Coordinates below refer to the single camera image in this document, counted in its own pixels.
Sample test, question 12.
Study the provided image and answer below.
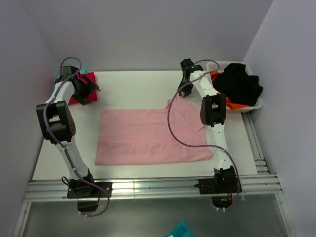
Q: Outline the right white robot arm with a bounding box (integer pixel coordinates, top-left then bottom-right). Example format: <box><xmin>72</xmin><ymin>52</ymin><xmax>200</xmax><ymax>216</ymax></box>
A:
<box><xmin>177</xmin><ymin>58</ymin><xmax>236</xmax><ymax>193</ymax></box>

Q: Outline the pink t-shirt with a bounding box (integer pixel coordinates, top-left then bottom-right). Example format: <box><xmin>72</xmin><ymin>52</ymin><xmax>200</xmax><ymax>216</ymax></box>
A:
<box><xmin>95</xmin><ymin>96</ymin><xmax>213</xmax><ymax>165</ymax></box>

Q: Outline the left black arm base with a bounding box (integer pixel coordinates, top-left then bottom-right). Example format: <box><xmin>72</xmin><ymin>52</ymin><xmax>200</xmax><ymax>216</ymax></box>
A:
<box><xmin>61</xmin><ymin>174</ymin><xmax>113</xmax><ymax>214</ymax></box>

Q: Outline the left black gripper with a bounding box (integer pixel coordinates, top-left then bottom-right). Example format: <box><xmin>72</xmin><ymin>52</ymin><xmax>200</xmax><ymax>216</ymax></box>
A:
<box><xmin>72</xmin><ymin>75</ymin><xmax>99</xmax><ymax>106</ymax></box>

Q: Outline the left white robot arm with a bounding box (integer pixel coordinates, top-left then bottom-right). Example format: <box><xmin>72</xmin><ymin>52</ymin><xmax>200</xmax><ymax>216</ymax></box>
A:
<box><xmin>36</xmin><ymin>66</ymin><xmax>100</xmax><ymax>197</ymax></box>

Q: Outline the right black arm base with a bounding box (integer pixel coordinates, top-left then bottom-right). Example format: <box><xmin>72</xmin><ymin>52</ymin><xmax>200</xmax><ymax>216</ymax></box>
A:
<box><xmin>194</xmin><ymin>174</ymin><xmax>242</xmax><ymax>212</ymax></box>

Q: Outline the orange t-shirt in basket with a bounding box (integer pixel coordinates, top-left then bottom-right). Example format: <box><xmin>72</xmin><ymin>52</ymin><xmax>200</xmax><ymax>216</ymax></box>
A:
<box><xmin>210</xmin><ymin>71</ymin><xmax>248</xmax><ymax>110</ymax></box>

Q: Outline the right side aluminium rail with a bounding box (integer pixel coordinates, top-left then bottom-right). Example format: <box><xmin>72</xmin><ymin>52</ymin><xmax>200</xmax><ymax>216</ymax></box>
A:
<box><xmin>241</xmin><ymin>113</ymin><xmax>270</xmax><ymax>174</ymax></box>

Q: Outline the red folded t-shirt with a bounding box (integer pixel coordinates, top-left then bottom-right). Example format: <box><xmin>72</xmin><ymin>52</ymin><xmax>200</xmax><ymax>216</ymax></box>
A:
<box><xmin>86</xmin><ymin>72</ymin><xmax>98</xmax><ymax>102</ymax></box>

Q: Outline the black t-shirt in basket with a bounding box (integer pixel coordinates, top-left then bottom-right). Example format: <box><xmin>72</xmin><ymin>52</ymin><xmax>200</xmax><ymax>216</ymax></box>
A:
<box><xmin>212</xmin><ymin>63</ymin><xmax>263</xmax><ymax>106</ymax></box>

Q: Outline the aluminium mounting rail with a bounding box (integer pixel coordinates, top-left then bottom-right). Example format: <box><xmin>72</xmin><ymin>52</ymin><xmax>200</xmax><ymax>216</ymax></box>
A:
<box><xmin>23</xmin><ymin>174</ymin><xmax>282</xmax><ymax>202</ymax></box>

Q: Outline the teal folded t-shirt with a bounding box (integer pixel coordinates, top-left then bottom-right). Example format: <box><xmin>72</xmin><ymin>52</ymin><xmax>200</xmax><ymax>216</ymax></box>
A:
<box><xmin>54</xmin><ymin>70</ymin><xmax>90</xmax><ymax>84</ymax></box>

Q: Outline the teal cloth on floor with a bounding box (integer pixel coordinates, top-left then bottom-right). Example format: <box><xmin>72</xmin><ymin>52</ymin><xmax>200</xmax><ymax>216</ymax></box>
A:
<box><xmin>165</xmin><ymin>220</ymin><xmax>194</xmax><ymax>237</ymax></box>

